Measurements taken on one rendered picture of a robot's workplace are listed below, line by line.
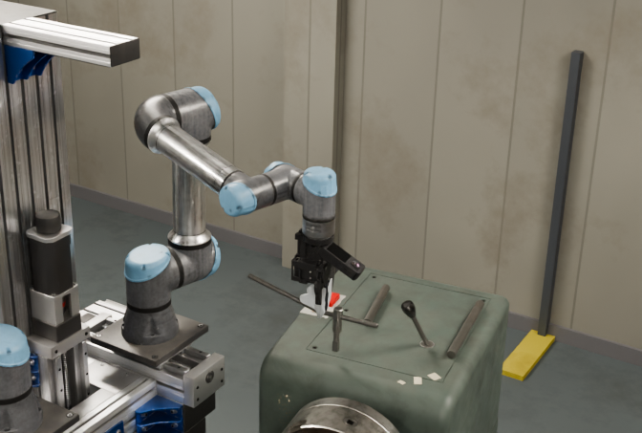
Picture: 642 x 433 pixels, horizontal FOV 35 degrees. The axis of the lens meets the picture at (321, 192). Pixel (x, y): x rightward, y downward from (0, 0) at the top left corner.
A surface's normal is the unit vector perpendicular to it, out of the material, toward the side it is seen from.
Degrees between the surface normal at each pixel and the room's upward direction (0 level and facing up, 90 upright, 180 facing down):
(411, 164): 90
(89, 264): 0
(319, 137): 90
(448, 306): 0
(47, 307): 90
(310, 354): 0
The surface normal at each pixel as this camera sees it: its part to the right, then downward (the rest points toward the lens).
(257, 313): 0.03, -0.92
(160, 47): -0.52, 0.32
